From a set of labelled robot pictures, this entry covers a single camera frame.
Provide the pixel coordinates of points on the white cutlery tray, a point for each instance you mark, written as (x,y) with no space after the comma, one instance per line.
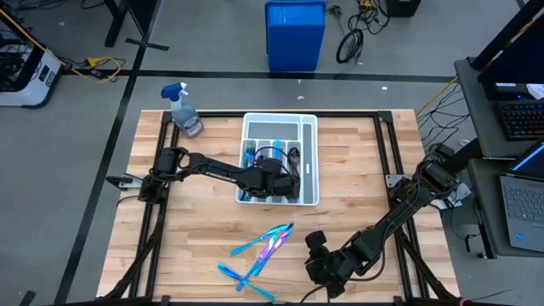
(310,170)

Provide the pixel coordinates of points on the white power adapter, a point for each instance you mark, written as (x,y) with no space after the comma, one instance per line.
(462,193)

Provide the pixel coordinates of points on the iridescent fork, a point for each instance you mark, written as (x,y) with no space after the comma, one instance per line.
(247,157)
(252,159)

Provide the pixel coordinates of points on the black desk monitor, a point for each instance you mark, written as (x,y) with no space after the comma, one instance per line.
(518,59)

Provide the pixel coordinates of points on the white equipment cart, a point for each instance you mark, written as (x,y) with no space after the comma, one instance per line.
(25,91)

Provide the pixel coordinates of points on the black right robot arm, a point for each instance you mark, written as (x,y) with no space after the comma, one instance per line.
(395,221)

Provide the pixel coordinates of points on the grey monitor desk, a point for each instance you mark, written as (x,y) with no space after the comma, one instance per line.
(472,106)

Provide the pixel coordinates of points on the grey laptop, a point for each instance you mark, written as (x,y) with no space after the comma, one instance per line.
(525,204)

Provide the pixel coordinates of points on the dark metal spoon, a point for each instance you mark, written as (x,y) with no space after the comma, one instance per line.
(294,155)

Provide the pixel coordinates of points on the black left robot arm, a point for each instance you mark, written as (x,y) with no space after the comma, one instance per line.
(212,170)

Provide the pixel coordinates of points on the grey laptop desk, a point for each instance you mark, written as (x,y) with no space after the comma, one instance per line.
(484,187)

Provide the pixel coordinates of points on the black box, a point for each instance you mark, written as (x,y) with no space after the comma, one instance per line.
(404,7)

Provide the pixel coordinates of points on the black aluminium table frame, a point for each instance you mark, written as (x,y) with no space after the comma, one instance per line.
(384,119)

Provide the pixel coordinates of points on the black keyboard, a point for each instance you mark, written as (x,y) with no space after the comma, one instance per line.
(523,121)

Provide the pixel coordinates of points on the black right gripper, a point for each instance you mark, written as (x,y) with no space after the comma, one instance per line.
(327,270)

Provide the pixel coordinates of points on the blue-capped spray bottle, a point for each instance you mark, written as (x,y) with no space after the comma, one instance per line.
(189,121)

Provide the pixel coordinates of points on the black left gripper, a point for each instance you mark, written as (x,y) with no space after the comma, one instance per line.
(276,183)

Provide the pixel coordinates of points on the blue plastic bin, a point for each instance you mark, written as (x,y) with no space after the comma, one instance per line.
(295,38)

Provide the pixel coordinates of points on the black floor stand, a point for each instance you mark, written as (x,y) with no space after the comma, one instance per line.
(114,30)

